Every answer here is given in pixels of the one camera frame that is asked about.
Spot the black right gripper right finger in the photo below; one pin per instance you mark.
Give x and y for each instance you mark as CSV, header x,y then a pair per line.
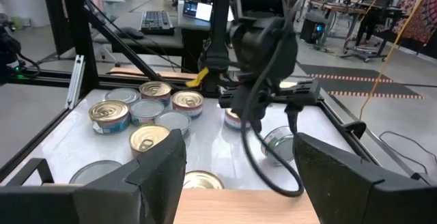
x,y
358,200

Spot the wooden workbench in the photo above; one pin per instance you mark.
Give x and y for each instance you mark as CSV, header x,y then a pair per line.
x,y
341,8

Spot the black keyboard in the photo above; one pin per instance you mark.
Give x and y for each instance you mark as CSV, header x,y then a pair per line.
x,y
156,22

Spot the black floor mat striped edge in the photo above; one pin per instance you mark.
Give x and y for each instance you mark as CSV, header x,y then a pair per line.
x,y
358,84

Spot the silver aluminium extrusion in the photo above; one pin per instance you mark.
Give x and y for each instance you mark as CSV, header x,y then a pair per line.
x,y
75,80

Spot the salmon can torn label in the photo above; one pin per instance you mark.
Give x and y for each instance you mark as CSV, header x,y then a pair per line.
x,y
109,113

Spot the wooden shelf board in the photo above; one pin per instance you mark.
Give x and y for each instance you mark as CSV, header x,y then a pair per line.
x,y
246,207

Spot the orange patterned tapestry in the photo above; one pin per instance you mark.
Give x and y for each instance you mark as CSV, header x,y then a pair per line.
x,y
420,12

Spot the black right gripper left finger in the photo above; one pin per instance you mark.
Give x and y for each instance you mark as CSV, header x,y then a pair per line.
x,y
102,203

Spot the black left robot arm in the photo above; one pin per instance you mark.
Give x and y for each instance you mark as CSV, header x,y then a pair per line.
x,y
263,46

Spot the black device green light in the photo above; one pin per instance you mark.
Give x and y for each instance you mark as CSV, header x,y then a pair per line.
x,y
8,50

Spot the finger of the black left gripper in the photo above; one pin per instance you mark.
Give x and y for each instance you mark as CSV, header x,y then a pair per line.
x,y
256,123
292,119

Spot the black computer tower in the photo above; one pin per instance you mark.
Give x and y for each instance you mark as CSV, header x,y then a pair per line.
x,y
312,29

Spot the black computer mouse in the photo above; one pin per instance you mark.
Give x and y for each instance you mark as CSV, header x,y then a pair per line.
x,y
131,32

